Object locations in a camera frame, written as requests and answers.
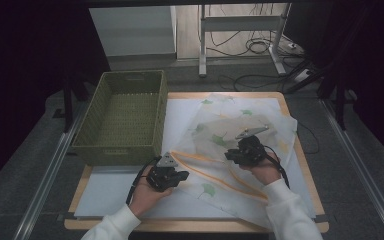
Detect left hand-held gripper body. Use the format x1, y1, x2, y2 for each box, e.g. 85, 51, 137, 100
145, 151, 181, 193

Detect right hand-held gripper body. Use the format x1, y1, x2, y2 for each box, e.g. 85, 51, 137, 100
234, 124, 271, 167

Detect beige garment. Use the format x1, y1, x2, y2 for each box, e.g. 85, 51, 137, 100
193, 114, 281, 158

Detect leaf print mesh laundry bag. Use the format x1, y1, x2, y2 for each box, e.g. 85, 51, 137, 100
171, 93, 298, 229

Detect green woven basket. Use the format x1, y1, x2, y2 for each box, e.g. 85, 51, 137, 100
70, 69, 169, 167

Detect person's right hand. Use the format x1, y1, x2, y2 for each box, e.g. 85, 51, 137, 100
240, 151, 283, 186

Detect person's left hand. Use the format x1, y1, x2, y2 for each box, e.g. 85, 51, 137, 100
128, 173, 174, 218

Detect wooden table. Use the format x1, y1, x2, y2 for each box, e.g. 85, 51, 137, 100
63, 91, 330, 234

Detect white table sheet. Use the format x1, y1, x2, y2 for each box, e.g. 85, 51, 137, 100
74, 97, 316, 220

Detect white power strip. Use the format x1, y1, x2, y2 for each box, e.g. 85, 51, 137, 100
293, 68, 313, 83

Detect black stand leg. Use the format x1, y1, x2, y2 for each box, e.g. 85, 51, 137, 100
62, 74, 91, 133

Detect white cabinet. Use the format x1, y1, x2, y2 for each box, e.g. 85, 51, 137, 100
89, 5, 178, 58

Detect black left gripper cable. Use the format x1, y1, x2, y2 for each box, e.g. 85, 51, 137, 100
125, 156, 163, 206

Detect thin black floor cable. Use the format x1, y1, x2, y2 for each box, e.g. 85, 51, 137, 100
296, 121, 321, 155

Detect long black floor cable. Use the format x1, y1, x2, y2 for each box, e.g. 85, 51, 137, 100
219, 72, 314, 93

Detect coiled black floor cable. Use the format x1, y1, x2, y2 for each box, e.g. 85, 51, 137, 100
245, 37, 272, 55

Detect metal floor rail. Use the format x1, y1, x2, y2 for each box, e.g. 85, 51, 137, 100
319, 98, 384, 240
13, 99, 88, 240

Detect white desk frame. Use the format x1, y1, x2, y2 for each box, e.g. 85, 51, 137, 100
198, 3, 293, 78

